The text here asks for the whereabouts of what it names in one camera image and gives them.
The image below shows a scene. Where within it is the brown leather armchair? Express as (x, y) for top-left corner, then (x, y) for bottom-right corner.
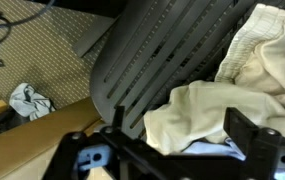
(0, 96), (106, 180)

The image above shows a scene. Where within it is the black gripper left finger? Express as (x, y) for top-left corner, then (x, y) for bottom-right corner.
(113, 105), (125, 129)

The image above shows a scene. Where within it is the pale blue crumpled cloth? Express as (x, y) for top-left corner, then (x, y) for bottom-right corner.
(8, 82), (56, 122)

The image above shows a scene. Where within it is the beige brown clothing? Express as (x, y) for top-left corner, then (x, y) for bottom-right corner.
(143, 3), (285, 156)

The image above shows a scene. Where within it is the black office chair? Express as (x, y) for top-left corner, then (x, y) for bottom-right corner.
(71, 0), (285, 139)

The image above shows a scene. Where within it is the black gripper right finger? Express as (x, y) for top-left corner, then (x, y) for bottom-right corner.
(223, 107), (260, 161)

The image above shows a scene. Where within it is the light blue clothing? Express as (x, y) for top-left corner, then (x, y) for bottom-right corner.
(181, 8), (285, 180)

